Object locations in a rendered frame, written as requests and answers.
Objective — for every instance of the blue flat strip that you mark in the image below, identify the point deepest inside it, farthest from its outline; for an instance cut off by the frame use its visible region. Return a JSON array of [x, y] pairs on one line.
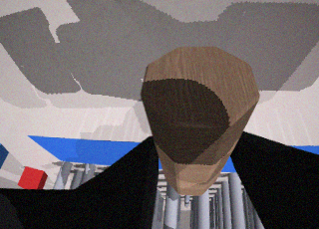
[[107, 152]]

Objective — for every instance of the red cube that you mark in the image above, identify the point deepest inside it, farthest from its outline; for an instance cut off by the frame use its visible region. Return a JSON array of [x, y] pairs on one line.
[[32, 178]]

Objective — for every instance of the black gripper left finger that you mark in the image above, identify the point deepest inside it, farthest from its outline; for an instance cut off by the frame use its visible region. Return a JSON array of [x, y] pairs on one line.
[[123, 196]]

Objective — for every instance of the blue block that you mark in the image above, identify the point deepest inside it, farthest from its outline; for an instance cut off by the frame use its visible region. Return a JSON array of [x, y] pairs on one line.
[[3, 154]]

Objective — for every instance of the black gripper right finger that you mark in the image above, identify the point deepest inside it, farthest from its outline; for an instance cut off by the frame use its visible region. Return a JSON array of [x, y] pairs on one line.
[[282, 181]]

